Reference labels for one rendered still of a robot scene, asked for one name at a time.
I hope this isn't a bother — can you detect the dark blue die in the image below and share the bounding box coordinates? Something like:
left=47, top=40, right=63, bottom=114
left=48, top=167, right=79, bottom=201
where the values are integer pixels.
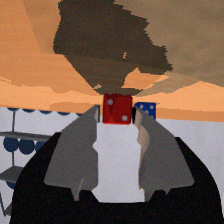
left=133, top=102, right=156, bottom=120

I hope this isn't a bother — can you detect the red die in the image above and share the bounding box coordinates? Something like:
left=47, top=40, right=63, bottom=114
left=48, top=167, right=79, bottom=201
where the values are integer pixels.
left=102, top=93, right=133, bottom=125

